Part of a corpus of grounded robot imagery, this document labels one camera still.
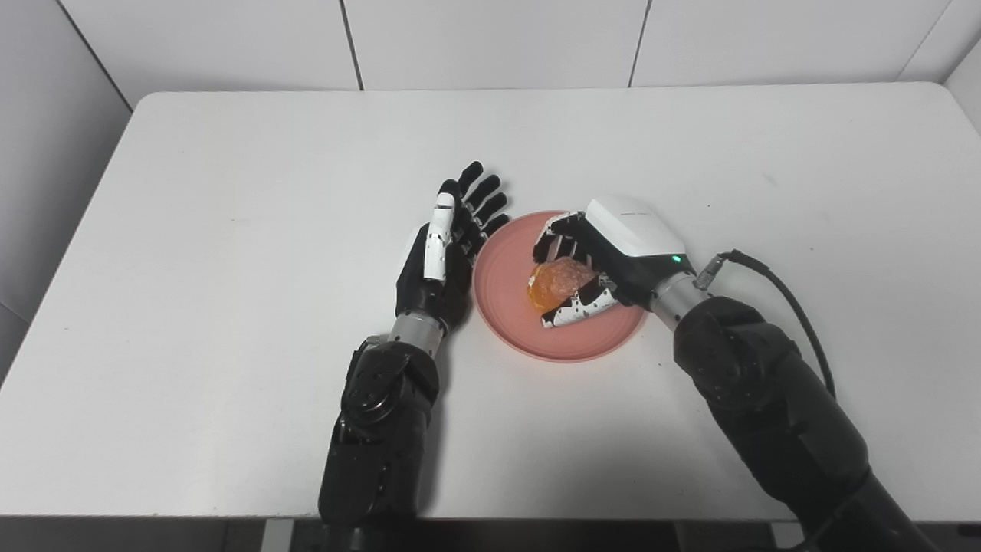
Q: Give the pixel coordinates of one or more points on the orange cream puff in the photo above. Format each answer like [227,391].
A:
[556,282]

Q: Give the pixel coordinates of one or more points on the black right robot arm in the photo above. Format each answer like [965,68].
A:
[774,414]

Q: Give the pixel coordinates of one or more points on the pink round plate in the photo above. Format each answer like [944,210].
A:
[506,322]

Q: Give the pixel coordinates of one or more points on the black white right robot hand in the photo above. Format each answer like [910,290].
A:
[636,238]

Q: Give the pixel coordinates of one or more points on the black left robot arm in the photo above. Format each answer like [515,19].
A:
[379,437]

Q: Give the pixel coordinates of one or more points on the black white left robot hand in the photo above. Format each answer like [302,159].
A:
[437,276]

